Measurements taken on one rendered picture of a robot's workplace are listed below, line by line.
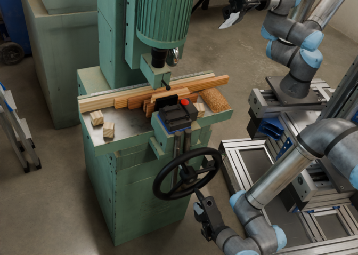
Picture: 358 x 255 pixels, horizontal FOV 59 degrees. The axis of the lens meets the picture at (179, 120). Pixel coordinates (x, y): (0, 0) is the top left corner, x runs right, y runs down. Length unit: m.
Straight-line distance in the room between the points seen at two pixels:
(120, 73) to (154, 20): 0.45
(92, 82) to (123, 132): 0.44
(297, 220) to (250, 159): 0.46
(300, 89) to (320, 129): 0.75
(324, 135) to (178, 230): 1.25
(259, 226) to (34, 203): 1.40
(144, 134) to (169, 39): 0.36
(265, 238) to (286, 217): 0.91
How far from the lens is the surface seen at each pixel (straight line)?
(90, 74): 1.60
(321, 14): 1.32
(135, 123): 1.22
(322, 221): 2.10
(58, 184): 2.16
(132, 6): 1.19
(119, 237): 1.85
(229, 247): 1.09
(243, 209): 1.13
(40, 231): 2.02
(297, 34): 1.25
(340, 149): 0.94
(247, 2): 1.10
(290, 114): 1.76
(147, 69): 1.23
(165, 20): 1.03
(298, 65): 1.65
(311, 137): 0.98
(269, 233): 1.11
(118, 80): 1.44
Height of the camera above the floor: 1.78
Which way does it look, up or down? 45 degrees down
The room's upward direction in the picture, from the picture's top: 12 degrees clockwise
